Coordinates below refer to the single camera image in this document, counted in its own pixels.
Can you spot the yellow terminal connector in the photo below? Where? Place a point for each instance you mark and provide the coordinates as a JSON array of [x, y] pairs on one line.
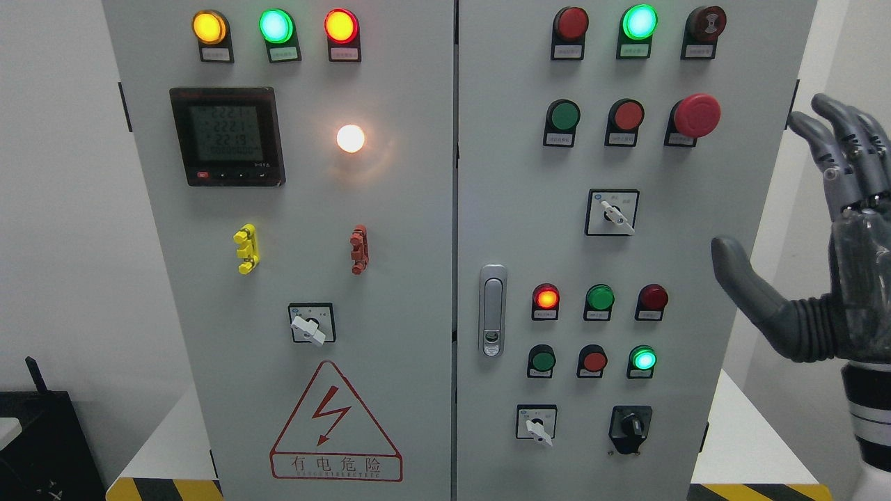
[[247, 248]]

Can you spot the lit green push button lower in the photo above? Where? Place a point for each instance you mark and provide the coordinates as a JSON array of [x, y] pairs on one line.
[[642, 360]]

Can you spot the red indicator lamp top right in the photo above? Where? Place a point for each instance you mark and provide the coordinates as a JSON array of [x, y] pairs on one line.
[[570, 25]]

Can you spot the gray rotary switch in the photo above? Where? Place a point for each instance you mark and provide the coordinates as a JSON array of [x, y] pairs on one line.
[[536, 423], [612, 212]]

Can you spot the yellow indicator lamp top left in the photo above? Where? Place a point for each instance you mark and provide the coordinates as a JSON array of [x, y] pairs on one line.
[[213, 35]]

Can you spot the white glowing indicator lamp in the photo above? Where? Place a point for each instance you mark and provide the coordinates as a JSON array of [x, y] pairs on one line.
[[351, 138]]

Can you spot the left gray cabinet door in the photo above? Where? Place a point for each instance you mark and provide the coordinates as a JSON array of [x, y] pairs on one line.
[[394, 320]]

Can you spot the black rotary selector switch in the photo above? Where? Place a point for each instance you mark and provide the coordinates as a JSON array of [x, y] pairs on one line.
[[629, 426]]

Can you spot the digital power meter display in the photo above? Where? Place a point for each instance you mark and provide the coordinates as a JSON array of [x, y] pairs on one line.
[[229, 136]]

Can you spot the red push button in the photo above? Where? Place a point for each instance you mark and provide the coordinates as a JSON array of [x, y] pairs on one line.
[[623, 123], [591, 362]]

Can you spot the gray rotary switch left door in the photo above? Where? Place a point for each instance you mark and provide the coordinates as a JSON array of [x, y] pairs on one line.
[[312, 322]]

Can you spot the green indicator lamp top left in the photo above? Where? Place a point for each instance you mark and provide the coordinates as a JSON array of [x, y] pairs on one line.
[[280, 36]]

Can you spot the red terminal connector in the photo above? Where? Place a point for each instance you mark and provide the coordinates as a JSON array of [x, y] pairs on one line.
[[360, 251]]

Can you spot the red emergency stop button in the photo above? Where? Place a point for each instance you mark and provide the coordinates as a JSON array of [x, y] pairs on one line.
[[690, 119]]

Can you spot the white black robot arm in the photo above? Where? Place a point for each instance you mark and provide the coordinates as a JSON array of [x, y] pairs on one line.
[[867, 387]]

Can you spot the green indicator lamp top right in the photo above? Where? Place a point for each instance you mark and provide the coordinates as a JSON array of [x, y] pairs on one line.
[[637, 26]]

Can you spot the lit red indicator lamp middle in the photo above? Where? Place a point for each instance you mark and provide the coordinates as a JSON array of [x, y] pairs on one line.
[[545, 302]]

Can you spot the green indicator lamp middle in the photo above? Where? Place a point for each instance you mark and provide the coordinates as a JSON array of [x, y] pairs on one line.
[[599, 301]]

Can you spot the red push button lower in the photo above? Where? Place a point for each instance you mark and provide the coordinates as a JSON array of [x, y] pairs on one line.
[[591, 362]]

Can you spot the silver door lock handle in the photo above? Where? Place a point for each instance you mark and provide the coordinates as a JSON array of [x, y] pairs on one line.
[[493, 279]]

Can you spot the dark red buzzer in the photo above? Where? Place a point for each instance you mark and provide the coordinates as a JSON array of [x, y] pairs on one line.
[[703, 28]]

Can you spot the red-orange indicator lamp top left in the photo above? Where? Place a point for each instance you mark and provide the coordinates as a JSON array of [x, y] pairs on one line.
[[342, 31]]

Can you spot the black box with antenna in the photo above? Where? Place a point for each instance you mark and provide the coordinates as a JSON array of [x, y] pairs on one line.
[[45, 455]]

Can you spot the red electric hazard warning sticker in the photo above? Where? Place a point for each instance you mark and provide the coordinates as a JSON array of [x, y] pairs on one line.
[[332, 435]]

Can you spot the gray robotic right hand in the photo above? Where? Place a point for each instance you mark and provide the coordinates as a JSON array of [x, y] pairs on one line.
[[851, 149]]

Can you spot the green indicator lamp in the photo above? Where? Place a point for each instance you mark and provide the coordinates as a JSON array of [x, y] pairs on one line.
[[280, 36], [599, 301], [637, 26]]

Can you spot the green push button upper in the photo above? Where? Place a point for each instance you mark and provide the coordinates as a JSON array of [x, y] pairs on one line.
[[561, 121]]

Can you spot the gray cabinet door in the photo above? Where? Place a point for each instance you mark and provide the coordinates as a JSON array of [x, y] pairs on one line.
[[394, 320], [524, 206]]

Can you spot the right gray cabinet door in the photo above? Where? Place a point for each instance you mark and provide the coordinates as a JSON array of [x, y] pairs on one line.
[[524, 206]]

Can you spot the red push button upper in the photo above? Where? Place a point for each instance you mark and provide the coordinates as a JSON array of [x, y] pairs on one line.
[[623, 123]]

